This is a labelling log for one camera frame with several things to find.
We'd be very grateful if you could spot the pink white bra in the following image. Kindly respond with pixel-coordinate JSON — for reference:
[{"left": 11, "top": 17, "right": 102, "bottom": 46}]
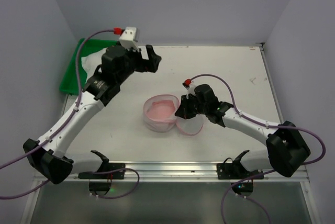
[{"left": 82, "top": 48, "right": 107, "bottom": 82}]

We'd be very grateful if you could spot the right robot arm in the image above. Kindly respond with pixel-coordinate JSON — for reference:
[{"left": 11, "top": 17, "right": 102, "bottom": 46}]
[{"left": 175, "top": 80, "right": 310, "bottom": 178}]

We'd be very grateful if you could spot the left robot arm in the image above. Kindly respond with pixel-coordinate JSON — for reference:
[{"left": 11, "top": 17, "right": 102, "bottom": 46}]
[{"left": 23, "top": 44, "right": 161, "bottom": 184}]

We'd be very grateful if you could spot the green plastic tray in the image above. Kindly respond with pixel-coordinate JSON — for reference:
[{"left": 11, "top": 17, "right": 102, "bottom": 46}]
[{"left": 59, "top": 38, "right": 117, "bottom": 95}]

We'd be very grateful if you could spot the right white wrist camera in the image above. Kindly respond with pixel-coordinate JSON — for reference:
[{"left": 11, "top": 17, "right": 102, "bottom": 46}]
[{"left": 182, "top": 79, "right": 196, "bottom": 98}]

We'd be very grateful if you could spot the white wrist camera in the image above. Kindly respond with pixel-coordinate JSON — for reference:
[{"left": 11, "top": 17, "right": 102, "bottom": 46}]
[
  {"left": 182, "top": 79, "right": 196, "bottom": 98},
  {"left": 113, "top": 27, "right": 140, "bottom": 51}
]

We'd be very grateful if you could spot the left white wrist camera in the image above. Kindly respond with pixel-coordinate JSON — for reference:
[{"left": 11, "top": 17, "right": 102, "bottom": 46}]
[{"left": 113, "top": 27, "right": 140, "bottom": 51}]

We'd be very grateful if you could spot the aluminium right side rail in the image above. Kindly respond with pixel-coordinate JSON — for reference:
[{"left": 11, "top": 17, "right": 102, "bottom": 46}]
[{"left": 256, "top": 42, "right": 285, "bottom": 123}]

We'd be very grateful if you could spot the aluminium rail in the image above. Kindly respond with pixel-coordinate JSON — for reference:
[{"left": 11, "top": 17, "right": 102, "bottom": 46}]
[
  {"left": 256, "top": 42, "right": 285, "bottom": 123},
  {"left": 32, "top": 158, "right": 311, "bottom": 183}
]

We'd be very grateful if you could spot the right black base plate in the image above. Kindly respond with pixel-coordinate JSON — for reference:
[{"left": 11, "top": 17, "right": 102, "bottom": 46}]
[{"left": 216, "top": 156, "right": 264, "bottom": 180}]

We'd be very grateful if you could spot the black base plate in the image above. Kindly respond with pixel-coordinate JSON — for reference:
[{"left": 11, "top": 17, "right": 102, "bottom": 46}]
[
  {"left": 78, "top": 163, "right": 126, "bottom": 180},
  {"left": 216, "top": 156, "right": 264, "bottom": 180}
]

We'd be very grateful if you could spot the aluminium front rail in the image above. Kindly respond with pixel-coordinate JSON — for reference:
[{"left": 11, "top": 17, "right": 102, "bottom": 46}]
[{"left": 32, "top": 158, "right": 311, "bottom": 183}]

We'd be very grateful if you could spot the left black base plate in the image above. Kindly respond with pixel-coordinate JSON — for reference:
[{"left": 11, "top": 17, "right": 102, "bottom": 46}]
[{"left": 78, "top": 163, "right": 126, "bottom": 180}]

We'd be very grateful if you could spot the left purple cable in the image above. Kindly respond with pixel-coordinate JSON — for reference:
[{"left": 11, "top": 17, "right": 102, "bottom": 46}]
[{"left": 0, "top": 29, "right": 141, "bottom": 200}]

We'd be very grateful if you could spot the purple cable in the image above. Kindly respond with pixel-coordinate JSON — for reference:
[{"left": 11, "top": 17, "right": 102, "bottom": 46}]
[
  {"left": 0, "top": 29, "right": 141, "bottom": 200},
  {"left": 191, "top": 74, "right": 328, "bottom": 224}
]

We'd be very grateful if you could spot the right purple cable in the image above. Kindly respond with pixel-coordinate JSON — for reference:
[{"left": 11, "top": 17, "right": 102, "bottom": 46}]
[{"left": 191, "top": 74, "right": 328, "bottom": 224}]

